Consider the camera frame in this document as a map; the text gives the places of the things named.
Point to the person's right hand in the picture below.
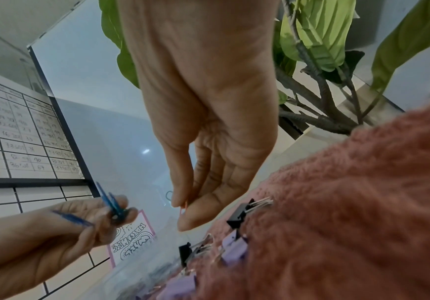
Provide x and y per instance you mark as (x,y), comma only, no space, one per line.
(204,88)

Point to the person's left hand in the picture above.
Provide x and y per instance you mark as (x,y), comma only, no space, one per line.
(33,249)

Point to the pink bordered doodle card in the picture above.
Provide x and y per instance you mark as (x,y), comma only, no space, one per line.
(133,243)

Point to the black framed whiteboard with table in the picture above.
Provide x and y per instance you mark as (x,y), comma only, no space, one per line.
(18,131)

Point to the green leafy plant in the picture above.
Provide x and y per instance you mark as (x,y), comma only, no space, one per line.
(322,44)

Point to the black binder clip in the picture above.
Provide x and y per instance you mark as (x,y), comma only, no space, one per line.
(239,215)
(184,252)

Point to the purple binder clip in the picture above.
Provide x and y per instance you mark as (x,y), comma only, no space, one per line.
(181,288)
(235,247)

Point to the pink fuzzy sweater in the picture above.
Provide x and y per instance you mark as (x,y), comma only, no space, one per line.
(348,211)

